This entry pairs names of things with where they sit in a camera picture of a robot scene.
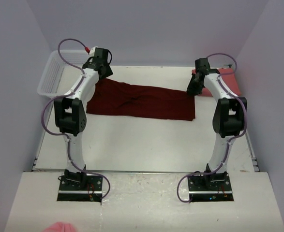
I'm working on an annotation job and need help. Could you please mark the white plastic basket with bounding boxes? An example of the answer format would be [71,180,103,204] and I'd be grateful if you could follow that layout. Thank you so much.
[37,50,89,98]

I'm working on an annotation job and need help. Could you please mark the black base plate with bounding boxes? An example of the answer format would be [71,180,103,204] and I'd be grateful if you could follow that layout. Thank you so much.
[57,175,103,203]
[187,173,234,203]

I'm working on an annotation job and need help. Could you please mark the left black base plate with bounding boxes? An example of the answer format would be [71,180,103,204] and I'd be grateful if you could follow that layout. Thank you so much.
[57,175,103,203]

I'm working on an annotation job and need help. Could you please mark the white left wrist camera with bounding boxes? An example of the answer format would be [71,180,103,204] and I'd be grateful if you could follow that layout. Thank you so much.
[89,46,98,56]

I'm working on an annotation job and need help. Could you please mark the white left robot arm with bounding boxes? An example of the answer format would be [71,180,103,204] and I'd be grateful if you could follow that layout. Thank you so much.
[54,47,113,182]

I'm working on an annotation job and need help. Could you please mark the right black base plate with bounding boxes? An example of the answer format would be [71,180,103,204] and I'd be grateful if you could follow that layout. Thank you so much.
[187,173,234,203]

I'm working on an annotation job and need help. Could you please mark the aluminium table edge rail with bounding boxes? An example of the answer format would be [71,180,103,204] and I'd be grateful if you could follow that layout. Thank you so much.
[245,132,260,172]

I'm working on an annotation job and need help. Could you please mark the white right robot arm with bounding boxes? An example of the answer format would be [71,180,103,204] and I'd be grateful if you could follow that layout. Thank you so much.
[187,56,247,176]

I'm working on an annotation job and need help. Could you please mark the pink cloth at bottom edge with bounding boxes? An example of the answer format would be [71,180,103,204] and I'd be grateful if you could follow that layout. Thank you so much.
[43,222,77,232]

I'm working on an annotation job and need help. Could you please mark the dark red t shirt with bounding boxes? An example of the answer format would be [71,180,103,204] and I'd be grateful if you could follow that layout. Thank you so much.
[86,79,195,121]

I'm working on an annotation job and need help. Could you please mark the folded pink t shirt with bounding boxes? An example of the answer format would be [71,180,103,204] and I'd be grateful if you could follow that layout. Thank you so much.
[199,68,241,97]

